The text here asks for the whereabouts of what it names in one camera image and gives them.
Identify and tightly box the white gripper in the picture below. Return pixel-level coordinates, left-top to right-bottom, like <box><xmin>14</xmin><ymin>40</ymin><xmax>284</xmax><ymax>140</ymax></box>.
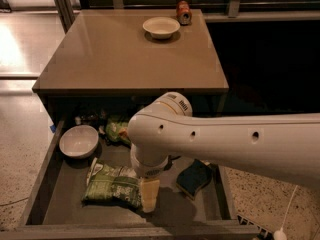
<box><xmin>130</xmin><ymin>145</ymin><xmax>168</xmax><ymax>213</ymax></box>

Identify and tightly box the white bowl on counter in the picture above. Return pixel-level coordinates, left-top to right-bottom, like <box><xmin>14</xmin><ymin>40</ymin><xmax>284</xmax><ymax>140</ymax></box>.
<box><xmin>142</xmin><ymin>17</ymin><xmax>180</xmax><ymax>39</ymax></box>

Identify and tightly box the green jalapeno chip bag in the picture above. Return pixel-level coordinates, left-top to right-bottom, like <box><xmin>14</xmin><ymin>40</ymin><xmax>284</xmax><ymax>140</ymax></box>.
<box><xmin>82</xmin><ymin>158</ymin><xmax>142</xmax><ymax>208</ymax></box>

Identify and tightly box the open grey drawer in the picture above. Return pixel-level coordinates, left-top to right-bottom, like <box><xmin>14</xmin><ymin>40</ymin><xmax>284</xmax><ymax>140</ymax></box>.
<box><xmin>1</xmin><ymin>113</ymin><xmax>257</xmax><ymax>240</ymax></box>

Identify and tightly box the grey cabinet counter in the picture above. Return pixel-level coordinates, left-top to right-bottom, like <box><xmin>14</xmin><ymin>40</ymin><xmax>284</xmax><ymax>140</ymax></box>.
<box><xmin>33</xmin><ymin>9</ymin><xmax>229</xmax><ymax>115</ymax></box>

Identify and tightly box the dark green sponge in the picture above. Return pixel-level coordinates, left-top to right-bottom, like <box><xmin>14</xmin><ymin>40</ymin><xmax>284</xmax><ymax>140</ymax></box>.
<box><xmin>176</xmin><ymin>159</ymin><xmax>212</xmax><ymax>200</ymax></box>

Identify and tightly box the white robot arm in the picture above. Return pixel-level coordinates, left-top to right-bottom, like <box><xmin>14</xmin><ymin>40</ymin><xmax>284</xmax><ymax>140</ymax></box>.
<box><xmin>127</xmin><ymin>92</ymin><xmax>320</xmax><ymax>189</ymax></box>

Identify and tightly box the white bowl in drawer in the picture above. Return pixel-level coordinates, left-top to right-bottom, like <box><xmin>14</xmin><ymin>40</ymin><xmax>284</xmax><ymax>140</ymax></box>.
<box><xmin>59</xmin><ymin>125</ymin><xmax>99</xmax><ymax>159</ymax></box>

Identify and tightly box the orange soda can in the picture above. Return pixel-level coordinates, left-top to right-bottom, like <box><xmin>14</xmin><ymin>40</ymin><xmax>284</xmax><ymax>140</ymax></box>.
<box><xmin>176</xmin><ymin>1</ymin><xmax>192</xmax><ymax>25</ymax></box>

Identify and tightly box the white cable with plug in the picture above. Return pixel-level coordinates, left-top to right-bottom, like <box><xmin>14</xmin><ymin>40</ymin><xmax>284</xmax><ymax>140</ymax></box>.
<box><xmin>273</xmin><ymin>183</ymin><xmax>299</xmax><ymax>240</ymax></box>

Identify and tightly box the dark bottle in drawer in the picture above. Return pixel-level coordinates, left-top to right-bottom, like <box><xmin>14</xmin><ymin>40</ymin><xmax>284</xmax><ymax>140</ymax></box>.
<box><xmin>74</xmin><ymin>110</ymin><xmax>107</xmax><ymax>127</ymax></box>

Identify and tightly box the green snack bag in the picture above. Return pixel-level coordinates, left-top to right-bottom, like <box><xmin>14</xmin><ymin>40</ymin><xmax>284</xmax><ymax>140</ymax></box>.
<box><xmin>105</xmin><ymin>115</ymin><xmax>131</xmax><ymax>146</ymax></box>

